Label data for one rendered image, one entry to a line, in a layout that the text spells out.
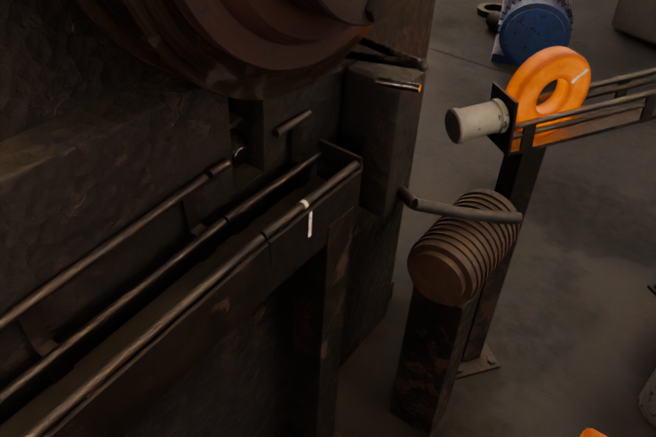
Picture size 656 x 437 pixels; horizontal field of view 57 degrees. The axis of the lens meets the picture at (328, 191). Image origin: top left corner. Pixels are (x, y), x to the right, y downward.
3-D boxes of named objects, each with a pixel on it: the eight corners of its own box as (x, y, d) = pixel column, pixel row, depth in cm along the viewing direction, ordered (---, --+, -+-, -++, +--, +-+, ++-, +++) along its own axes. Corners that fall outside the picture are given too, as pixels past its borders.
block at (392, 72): (330, 195, 102) (338, 64, 87) (357, 174, 107) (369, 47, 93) (384, 221, 97) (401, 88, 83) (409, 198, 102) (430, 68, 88)
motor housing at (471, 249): (375, 417, 132) (406, 233, 99) (426, 352, 146) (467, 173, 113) (428, 453, 126) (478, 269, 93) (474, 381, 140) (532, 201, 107)
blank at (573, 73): (517, 142, 111) (528, 152, 108) (490, 88, 100) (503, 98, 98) (586, 88, 109) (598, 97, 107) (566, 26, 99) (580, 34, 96)
